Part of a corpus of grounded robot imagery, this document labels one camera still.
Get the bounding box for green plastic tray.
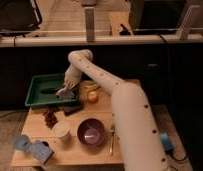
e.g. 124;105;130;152
25;73;79;108

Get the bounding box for white paper cup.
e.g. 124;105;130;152
52;121;70;141

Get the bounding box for silver fork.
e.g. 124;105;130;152
109;124;115;156

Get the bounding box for grey upright post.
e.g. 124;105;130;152
84;7;95;42

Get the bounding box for black monitor left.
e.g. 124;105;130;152
0;0;42;31

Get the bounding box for pale banana peel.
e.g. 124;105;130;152
84;81;100;92

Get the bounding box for purple bowl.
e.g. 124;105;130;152
77;118;106;147

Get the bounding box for black rectangular block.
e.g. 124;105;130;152
62;103;83;116

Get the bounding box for blue device on floor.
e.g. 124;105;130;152
161;132;174;152

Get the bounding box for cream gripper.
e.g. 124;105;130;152
64;72;81;89

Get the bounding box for grey blue towel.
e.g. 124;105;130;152
55;87;75;99

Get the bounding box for yellow round fruit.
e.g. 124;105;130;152
87;91;98;103

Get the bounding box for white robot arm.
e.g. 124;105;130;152
65;50;171;171

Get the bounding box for black monitor right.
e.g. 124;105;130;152
129;0;186;35

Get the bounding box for black monitor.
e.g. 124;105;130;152
129;0;186;35
0;0;42;31

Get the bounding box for wooden table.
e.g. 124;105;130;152
10;78;162;168

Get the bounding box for blue sponge cloth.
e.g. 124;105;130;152
27;140;54;164

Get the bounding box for light blue small cup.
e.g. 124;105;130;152
13;135;30;151

